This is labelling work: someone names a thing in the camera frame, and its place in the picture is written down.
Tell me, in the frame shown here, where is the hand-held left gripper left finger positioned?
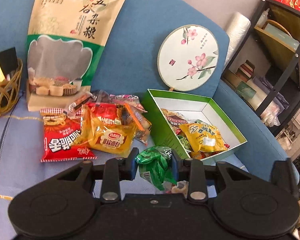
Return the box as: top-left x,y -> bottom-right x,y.
56,147 -> 140,204

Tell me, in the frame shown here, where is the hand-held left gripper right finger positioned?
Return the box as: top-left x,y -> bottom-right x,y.
171,149 -> 249,202

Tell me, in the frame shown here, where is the dark green snack packet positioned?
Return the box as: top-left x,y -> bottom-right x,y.
136,146 -> 178,191

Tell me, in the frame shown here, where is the green pea snack packet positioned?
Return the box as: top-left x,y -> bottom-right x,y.
177,134 -> 193,153

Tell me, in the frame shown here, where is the green cardboard box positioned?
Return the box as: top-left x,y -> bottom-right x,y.
140,89 -> 248,166

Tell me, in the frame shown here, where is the yellow pastry packet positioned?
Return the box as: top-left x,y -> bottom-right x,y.
180,122 -> 228,153

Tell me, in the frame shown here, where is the pink-edged clear snack packet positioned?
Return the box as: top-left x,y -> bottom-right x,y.
95,91 -> 148,113

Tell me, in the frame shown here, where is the red checked-top snack packet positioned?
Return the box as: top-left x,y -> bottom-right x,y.
40,107 -> 99,162

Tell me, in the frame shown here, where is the yellow soft bread packet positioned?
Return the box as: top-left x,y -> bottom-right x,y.
76,105 -> 137,157

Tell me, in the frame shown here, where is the orange-edged clear snack packet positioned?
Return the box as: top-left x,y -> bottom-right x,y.
122,104 -> 152,147

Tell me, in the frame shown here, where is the brown snack packet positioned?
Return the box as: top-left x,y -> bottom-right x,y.
67,91 -> 95,113

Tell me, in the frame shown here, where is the purple cloth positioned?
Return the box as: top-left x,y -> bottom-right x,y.
252,76 -> 290,110

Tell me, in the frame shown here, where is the black metal shelf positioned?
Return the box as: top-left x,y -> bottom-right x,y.
221,0 -> 300,137

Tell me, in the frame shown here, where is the green patterned box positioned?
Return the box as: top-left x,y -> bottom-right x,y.
236,81 -> 257,98

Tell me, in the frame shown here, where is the stack of books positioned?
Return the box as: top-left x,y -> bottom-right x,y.
239,60 -> 256,82

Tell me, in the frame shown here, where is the round floral hand fan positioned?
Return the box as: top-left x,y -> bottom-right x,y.
157,24 -> 219,92

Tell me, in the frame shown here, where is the blue sofa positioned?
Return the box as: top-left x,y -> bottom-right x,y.
0,0 -> 300,188

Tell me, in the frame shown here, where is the large beige grain pouch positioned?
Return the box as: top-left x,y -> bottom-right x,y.
25,0 -> 130,112

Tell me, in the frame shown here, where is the woven wicker basket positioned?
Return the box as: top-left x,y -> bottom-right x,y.
0,57 -> 23,119

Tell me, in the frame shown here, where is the white foam roll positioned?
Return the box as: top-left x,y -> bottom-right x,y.
224,11 -> 252,69

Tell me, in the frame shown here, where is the white plastic bottle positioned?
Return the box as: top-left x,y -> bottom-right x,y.
256,8 -> 270,28

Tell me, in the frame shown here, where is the black and gold box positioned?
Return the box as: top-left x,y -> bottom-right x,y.
0,47 -> 18,85

